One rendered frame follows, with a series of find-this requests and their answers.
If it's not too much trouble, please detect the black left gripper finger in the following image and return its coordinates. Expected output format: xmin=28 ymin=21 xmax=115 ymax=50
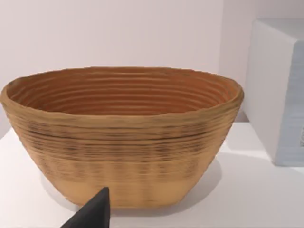
xmin=59 ymin=187 xmax=112 ymax=228

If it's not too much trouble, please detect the woven tan basket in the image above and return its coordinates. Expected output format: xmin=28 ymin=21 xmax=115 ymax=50
xmin=0 ymin=67 xmax=245 ymax=210

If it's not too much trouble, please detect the pale microwave oven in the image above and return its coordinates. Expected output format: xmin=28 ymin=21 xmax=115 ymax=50
xmin=247 ymin=18 xmax=304 ymax=168

